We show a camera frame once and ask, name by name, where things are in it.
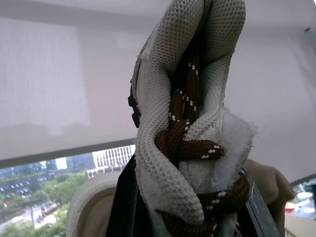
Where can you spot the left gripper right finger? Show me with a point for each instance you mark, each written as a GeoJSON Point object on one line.
{"type": "Point", "coordinates": [259, 209]}

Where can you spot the beige shoe with brown laces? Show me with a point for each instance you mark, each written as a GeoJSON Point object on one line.
{"type": "Point", "coordinates": [172, 74]}

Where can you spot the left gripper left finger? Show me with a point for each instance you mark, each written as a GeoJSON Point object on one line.
{"type": "Point", "coordinates": [124, 205]}

